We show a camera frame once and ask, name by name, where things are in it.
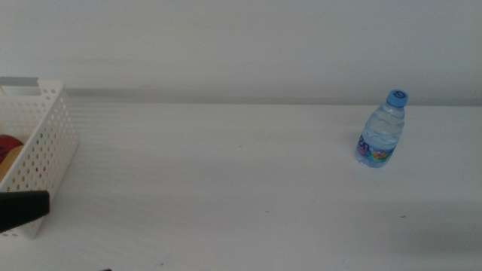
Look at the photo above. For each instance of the yellow juice bottle green label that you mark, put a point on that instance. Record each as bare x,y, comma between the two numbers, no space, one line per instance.
11,160

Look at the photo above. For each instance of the red cola can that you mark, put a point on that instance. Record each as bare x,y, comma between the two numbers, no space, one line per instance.
7,143

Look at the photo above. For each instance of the clear water bottle blue cap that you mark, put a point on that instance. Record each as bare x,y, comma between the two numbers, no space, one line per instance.
382,131

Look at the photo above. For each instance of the white perforated plastic basket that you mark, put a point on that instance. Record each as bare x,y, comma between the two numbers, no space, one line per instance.
52,87

